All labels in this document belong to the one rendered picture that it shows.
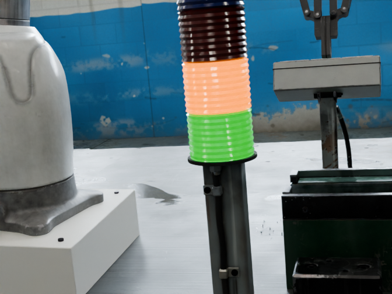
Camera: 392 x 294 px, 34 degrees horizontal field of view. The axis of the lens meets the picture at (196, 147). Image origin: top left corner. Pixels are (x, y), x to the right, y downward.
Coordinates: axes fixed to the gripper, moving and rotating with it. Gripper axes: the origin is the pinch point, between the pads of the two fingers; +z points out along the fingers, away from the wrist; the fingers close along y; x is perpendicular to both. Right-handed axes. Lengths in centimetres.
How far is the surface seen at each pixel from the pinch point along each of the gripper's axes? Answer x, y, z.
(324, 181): -12.2, 0.0, 26.0
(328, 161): 3.3, -0.3, 20.4
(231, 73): -53, -5, 23
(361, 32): 491, 4, -193
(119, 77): 496, -241, -164
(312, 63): -3.5, -2.1, 5.4
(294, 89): -3.4, -5.0, 9.6
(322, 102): -0.7, -0.7, 11.3
